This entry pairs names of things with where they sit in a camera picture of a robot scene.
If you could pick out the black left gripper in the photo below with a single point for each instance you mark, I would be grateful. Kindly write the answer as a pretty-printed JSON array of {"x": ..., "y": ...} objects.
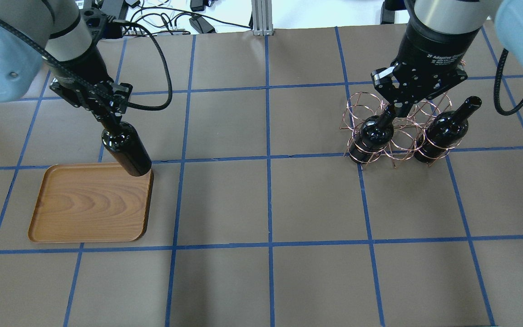
[{"x": 81, "y": 65}]

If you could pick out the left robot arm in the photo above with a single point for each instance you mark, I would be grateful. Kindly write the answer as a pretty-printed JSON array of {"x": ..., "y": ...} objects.
[{"x": 59, "y": 34}]

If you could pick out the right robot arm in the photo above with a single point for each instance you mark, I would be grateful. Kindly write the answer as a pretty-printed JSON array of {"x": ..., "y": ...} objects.
[{"x": 456, "y": 17}]

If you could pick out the wooden tray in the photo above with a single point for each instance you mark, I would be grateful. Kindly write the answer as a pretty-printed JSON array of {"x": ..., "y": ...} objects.
[{"x": 91, "y": 203}]

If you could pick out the dark wine bottle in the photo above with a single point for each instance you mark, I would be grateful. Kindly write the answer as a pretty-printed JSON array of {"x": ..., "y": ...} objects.
[
  {"x": 445, "y": 131},
  {"x": 123, "y": 142},
  {"x": 369, "y": 140}
]

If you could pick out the aluminium frame post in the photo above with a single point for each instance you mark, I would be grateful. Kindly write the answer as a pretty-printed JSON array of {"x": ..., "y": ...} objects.
[{"x": 262, "y": 24}]

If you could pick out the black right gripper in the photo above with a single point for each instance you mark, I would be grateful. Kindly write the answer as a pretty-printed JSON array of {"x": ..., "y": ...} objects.
[{"x": 431, "y": 52}]

